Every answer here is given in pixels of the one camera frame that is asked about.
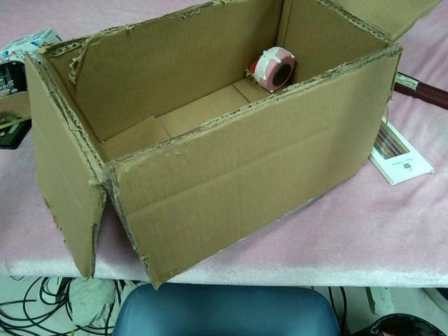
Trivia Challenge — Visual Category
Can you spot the brown cardboard shipping box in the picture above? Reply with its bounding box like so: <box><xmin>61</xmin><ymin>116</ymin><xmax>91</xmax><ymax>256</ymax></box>
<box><xmin>24</xmin><ymin>0</ymin><xmax>444</xmax><ymax>290</ymax></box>

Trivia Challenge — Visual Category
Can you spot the white pack of pens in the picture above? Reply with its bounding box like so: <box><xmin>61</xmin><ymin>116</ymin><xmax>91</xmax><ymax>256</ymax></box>
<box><xmin>369</xmin><ymin>115</ymin><xmax>436</xmax><ymax>186</ymax></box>

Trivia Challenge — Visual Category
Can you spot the long dark red box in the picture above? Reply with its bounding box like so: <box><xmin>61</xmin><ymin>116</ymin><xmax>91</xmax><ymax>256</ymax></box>
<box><xmin>393</xmin><ymin>71</ymin><xmax>448</xmax><ymax>106</ymax></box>

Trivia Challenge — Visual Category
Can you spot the white blue card pack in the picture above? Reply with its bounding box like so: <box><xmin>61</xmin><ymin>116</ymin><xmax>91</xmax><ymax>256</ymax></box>
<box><xmin>0</xmin><ymin>27</ymin><xmax>64</xmax><ymax>66</ymax></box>

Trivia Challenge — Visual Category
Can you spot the pink drink can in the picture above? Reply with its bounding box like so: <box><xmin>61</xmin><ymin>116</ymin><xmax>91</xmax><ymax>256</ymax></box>
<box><xmin>244</xmin><ymin>45</ymin><xmax>297</xmax><ymax>94</ymax></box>

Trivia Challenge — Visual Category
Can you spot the pink tablecloth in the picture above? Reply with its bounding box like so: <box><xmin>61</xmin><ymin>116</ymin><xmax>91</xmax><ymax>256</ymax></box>
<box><xmin>0</xmin><ymin>0</ymin><xmax>448</xmax><ymax>281</ymax></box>

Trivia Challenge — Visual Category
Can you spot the black gold food tin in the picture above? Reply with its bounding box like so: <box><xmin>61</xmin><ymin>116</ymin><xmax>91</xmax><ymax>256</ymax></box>
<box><xmin>0</xmin><ymin>59</ymin><xmax>32</xmax><ymax>127</ymax></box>

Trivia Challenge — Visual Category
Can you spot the black floor cable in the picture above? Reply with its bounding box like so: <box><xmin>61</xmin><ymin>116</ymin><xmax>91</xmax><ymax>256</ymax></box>
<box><xmin>0</xmin><ymin>276</ymin><xmax>118</xmax><ymax>336</ymax></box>

